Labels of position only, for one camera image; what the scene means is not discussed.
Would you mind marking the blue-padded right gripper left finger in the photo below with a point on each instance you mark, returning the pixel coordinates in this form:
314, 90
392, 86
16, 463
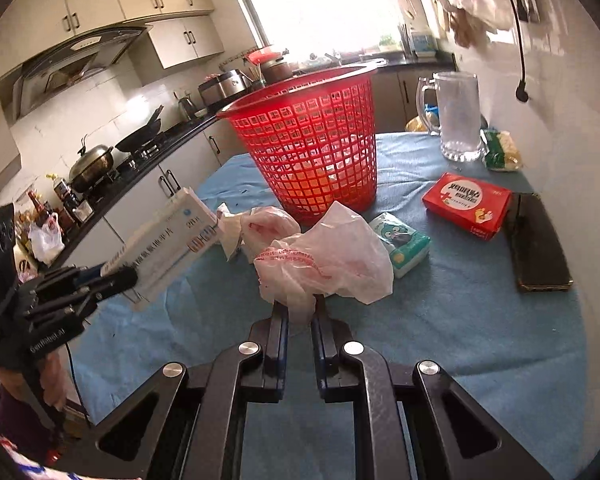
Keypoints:
265, 375

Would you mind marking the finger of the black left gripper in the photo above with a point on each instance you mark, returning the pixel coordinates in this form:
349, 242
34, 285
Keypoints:
67, 285
120, 280

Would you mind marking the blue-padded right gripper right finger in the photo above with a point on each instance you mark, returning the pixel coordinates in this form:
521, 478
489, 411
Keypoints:
337, 379

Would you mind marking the white medicine box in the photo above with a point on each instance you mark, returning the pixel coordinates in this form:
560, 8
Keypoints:
165, 246

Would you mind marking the white pink plastic bag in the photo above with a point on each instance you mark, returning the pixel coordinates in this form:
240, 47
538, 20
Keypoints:
341, 255

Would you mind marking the kitchen window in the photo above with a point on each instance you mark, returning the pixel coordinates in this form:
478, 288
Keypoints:
319, 27

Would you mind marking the person left hand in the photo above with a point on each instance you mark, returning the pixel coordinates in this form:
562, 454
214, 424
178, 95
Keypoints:
53, 381

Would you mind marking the white red plastic bag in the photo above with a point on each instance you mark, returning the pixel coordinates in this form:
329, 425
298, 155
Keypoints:
46, 240

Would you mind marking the steel lidded pot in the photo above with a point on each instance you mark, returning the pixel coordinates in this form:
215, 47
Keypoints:
91, 166

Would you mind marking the green cartoon tissue pack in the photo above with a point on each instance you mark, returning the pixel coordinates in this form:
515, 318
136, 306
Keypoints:
406, 246

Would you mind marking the blue table cloth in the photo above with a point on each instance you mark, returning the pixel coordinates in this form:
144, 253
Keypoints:
521, 355

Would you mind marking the black wok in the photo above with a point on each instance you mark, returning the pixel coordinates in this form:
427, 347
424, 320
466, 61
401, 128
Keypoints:
134, 141

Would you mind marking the red tissue pack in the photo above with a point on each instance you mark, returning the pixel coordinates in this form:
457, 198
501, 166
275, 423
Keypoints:
476, 206

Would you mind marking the red plastic mesh basket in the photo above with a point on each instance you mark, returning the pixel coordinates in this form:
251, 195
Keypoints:
313, 138

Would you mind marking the black phone case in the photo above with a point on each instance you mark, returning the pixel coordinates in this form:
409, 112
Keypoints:
539, 263

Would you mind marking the range hood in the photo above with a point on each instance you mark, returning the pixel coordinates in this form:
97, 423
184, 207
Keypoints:
61, 67

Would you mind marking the silver rice cooker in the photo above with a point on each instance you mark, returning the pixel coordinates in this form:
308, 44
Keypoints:
216, 89

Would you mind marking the green yellow snack packet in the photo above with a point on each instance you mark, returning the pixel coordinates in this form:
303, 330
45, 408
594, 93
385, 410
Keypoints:
500, 153

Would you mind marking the clear glass mug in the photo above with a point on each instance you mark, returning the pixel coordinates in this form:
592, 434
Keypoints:
459, 115

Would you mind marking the upper wall cabinets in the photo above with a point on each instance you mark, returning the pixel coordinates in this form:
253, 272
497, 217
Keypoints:
29, 27

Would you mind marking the black hanging cable plug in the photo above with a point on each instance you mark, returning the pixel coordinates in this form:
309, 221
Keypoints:
521, 92

